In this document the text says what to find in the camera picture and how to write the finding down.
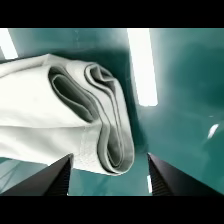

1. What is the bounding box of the white garment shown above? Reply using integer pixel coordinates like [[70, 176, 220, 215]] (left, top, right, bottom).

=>
[[0, 53, 136, 176]]

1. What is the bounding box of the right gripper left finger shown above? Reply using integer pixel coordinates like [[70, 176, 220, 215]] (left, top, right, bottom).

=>
[[0, 153, 75, 197]]

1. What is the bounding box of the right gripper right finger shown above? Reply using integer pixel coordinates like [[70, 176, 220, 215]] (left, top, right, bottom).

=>
[[147, 152, 224, 197]]

